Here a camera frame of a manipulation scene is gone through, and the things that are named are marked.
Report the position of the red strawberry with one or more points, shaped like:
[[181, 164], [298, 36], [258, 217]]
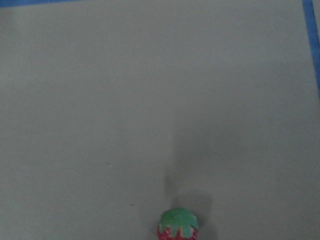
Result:
[[178, 224]]

